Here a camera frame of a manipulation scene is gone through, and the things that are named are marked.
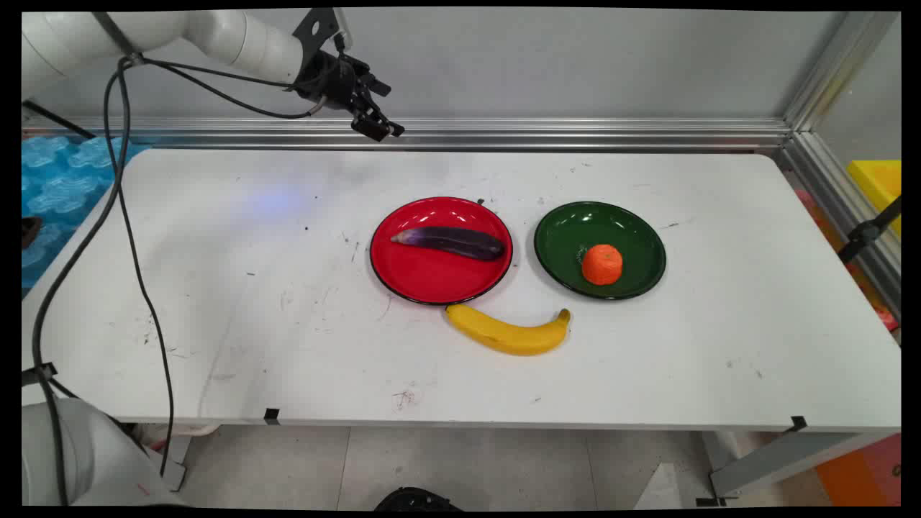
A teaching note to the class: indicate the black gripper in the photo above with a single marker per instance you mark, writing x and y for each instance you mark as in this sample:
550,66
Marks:
334,79

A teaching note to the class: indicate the purple toy eggplant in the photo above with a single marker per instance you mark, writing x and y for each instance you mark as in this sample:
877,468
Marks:
453,241

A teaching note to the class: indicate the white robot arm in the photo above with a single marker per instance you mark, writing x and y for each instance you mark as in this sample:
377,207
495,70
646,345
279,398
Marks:
237,36

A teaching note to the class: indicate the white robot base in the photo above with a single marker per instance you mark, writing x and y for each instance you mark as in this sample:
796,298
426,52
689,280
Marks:
93,453

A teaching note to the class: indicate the red round plate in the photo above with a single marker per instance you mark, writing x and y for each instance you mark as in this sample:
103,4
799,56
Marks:
432,277

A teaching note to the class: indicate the green round plate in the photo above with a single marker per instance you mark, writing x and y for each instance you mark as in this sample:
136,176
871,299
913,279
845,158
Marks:
561,252

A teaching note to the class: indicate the yellow toy banana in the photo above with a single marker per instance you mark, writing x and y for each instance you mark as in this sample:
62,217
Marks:
504,338

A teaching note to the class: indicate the orange toy mandarin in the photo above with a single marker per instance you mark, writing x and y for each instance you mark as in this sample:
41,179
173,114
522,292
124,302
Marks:
602,265

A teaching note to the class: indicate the black rod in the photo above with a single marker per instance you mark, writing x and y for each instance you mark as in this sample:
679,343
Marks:
57,119

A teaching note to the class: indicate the black tape piece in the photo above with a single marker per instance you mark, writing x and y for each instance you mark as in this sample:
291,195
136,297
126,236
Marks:
271,416
797,424

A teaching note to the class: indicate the blue foam mat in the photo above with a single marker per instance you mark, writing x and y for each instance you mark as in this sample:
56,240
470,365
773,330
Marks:
57,187

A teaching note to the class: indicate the dark brown object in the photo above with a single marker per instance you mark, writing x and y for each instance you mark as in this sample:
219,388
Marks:
30,232

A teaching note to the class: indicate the black round object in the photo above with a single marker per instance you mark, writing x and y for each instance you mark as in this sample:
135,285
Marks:
417,500

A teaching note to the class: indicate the white table leg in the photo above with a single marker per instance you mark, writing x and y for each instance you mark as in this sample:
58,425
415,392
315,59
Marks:
176,460

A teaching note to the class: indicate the black clamp stand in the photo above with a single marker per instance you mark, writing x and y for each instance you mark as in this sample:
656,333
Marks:
867,232

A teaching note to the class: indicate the yellow box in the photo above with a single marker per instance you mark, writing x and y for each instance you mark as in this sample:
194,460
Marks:
878,180

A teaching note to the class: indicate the orange box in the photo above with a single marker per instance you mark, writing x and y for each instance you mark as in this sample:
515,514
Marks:
863,475

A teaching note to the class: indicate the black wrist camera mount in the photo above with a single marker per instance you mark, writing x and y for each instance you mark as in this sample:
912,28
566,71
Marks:
316,29

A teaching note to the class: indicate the long horizontal aluminium frame rail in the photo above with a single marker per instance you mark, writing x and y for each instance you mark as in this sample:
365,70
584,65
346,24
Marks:
575,133

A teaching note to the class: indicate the short horizontal aluminium frame rail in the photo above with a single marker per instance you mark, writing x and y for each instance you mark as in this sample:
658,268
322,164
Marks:
827,187

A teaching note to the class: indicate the upright aluminium frame post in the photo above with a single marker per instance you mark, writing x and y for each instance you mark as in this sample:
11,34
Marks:
835,72

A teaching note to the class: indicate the grey table leg frame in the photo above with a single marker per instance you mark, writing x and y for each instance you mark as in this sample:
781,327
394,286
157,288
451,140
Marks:
777,460

